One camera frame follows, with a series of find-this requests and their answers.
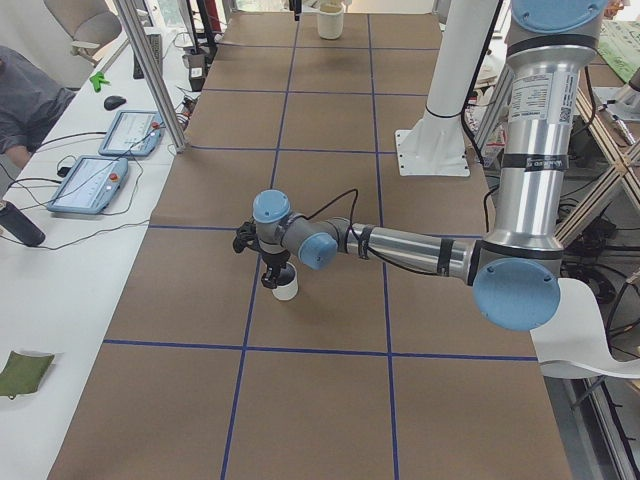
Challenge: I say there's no white plastic mug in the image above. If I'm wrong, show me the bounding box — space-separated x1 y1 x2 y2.
272 262 298 301

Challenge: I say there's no blue teach pendant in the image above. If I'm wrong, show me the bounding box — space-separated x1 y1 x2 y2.
98 110 164 157
46 156 129 215

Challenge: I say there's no black water bottle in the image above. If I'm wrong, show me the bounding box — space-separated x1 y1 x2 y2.
1 200 46 247

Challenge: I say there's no white chair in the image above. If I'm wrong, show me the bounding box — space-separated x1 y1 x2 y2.
44 0 122 66

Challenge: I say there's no far blue teach pendant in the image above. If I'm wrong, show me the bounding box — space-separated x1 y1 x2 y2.
98 110 164 157

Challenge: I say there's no black computer mouse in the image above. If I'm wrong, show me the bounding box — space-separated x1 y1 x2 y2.
103 95 127 111

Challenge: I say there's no green plastic clip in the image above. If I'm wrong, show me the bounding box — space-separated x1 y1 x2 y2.
89 71 110 93

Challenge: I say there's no green cloth pouch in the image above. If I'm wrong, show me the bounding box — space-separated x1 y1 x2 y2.
1 351 55 399

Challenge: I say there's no aluminium frame post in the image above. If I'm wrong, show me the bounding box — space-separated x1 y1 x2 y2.
114 0 187 153

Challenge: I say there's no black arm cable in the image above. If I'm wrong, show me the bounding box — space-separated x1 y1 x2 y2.
299 188 494 276

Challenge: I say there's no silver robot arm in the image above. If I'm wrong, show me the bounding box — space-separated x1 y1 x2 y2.
234 1 605 331

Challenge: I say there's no seated person grey shirt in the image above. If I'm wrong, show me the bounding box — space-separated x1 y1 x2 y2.
1 46 75 169

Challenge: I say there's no white camera mast pedestal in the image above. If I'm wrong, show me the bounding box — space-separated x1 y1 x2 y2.
395 0 501 177

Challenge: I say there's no near blue teach pendant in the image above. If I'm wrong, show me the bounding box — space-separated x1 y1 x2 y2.
46 156 129 215

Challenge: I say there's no black keyboard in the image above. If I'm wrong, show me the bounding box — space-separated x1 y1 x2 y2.
132 32 164 80

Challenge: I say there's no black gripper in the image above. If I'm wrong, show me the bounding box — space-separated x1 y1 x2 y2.
261 250 289 290

